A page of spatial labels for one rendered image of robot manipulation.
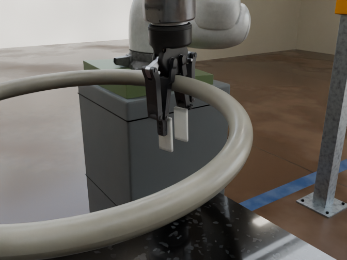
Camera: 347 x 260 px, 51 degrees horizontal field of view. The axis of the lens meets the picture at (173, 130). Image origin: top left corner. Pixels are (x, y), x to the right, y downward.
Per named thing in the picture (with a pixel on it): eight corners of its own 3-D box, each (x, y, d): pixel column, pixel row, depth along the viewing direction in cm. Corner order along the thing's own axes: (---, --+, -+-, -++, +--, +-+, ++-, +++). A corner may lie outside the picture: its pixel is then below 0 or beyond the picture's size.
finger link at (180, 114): (173, 107, 72) (175, 106, 72) (174, 139, 75) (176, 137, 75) (185, 110, 70) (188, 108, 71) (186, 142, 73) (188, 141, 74)
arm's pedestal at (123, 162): (77, 253, 164) (58, 76, 136) (170, 216, 190) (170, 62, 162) (130, 332, 125) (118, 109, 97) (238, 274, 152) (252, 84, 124)
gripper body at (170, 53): (167, 17, 68) (169, 66, 71) (136, 23, 61) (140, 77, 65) (201, 19, 63) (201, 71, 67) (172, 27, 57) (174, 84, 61)
